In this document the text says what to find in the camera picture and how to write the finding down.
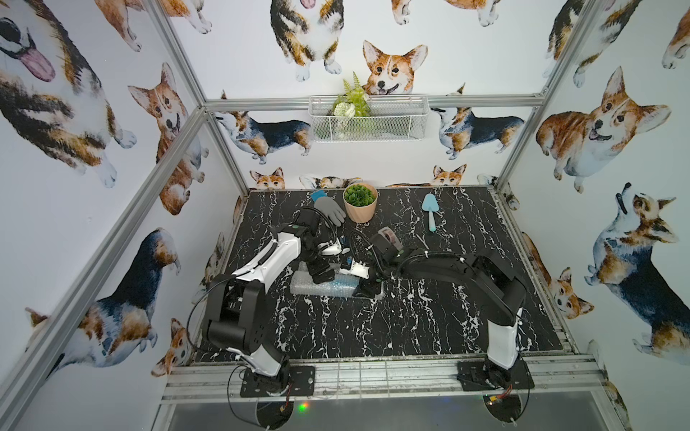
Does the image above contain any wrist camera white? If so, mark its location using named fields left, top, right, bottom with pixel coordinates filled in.
left=341, top=260, right=370, bottom=279
left=317, top=239, right=349, bottom=256

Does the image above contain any grey glove blue cuff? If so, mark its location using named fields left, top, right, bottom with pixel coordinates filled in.
left=311, top=190, right=346, bottom=226

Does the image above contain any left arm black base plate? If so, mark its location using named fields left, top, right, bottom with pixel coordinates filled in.
left=240, top=365, right=316, bottom=398

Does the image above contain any white tape dispenser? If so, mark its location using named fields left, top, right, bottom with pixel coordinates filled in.
left=378, top=226, right=403, bottom=251

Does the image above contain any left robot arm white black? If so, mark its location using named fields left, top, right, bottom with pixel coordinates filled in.
left=201, top=207, right=337, bottom=380

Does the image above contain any white wire wall basket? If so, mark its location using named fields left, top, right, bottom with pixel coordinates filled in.
left=308, top=95, right=431, bottom=142

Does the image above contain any green fern in basket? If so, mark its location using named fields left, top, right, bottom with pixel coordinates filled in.
left=332, top=73, right=371, bottom=136

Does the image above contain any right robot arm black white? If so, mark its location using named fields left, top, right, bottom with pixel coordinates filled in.
left=350, top=231, right=528, bottom=373

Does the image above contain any aluminium front rail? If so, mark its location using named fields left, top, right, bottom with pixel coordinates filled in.
left=161, top=355, right=605, bottom=404

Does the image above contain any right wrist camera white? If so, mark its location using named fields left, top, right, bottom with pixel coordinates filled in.
left=341, top=260, right=370, bottom=279

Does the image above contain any beige pot green plant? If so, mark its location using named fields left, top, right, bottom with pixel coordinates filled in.
left=343, top=183, right=378, bottom=224

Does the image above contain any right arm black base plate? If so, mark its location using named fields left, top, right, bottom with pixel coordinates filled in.
left=456, top=357, right=535, bottom=391

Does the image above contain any clear bubble wrap sheet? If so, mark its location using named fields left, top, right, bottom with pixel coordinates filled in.
left=289, top=262, right=385, bottom=300

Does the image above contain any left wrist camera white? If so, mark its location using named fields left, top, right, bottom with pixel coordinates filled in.
left=317, top=239, right=349, bottom=256

